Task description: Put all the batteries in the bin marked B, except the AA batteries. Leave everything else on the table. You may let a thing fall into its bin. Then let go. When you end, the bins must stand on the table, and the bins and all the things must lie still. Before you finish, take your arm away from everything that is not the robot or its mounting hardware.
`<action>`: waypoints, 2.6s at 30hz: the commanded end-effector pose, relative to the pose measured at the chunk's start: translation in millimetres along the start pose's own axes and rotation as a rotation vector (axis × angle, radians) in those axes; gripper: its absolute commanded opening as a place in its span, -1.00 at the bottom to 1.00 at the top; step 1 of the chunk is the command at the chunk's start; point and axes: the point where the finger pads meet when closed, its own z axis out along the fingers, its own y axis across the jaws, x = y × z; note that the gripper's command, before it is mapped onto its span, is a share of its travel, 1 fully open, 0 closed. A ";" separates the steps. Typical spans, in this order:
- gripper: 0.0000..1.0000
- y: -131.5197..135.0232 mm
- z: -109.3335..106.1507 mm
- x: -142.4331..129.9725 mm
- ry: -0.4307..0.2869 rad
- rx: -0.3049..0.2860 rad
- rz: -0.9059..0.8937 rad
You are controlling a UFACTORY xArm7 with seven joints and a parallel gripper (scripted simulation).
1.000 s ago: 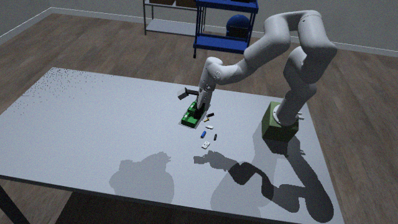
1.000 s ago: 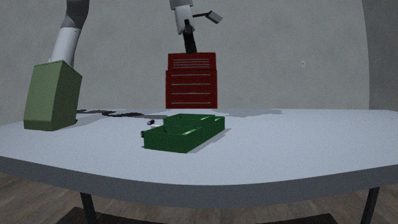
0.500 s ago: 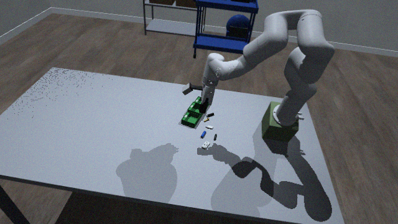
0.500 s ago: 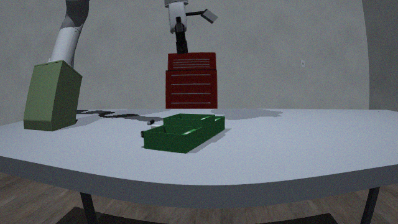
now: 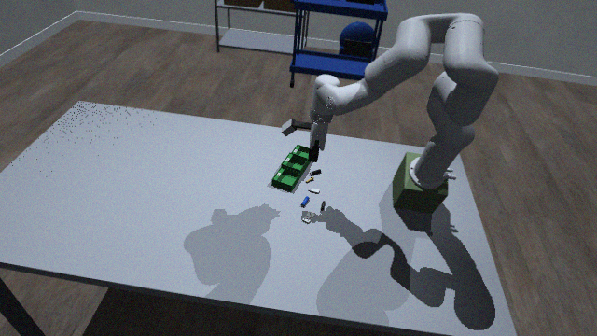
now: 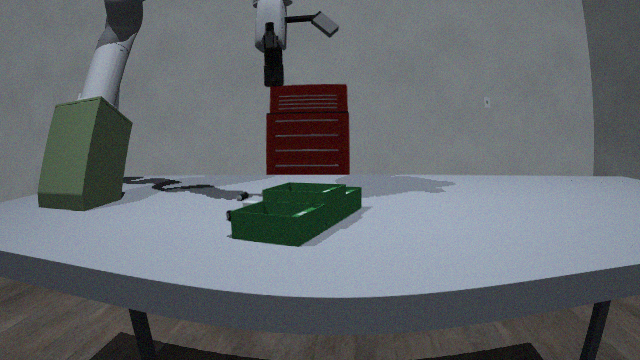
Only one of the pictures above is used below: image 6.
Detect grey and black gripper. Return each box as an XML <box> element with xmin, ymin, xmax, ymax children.
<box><xmin>253</xmin><ymin>0</ymin><xmax>293</xmax><ymax>87</ymax></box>

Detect dark green open bins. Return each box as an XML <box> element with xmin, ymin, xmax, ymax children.
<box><xmin>230</xmin><ymin>182</ymin><xmax>362</xmax><ymax>247</ymax></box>

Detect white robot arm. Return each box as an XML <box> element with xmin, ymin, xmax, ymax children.
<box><xmin>77</xmin><ymin>0</ymin><xmax>339</xmax><ymax>109</ymax></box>

